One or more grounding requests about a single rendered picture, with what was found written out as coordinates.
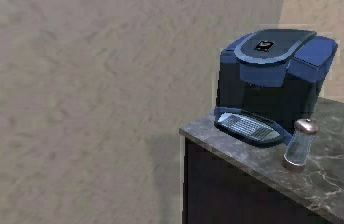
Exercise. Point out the glass pepper shaker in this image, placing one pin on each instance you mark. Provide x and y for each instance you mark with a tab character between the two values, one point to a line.
299	146

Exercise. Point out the blue coffee machine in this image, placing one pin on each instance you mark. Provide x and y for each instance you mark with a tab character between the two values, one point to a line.
266	83

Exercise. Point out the dark marble-top kitchen counter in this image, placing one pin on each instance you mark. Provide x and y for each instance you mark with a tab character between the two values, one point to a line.
246	186

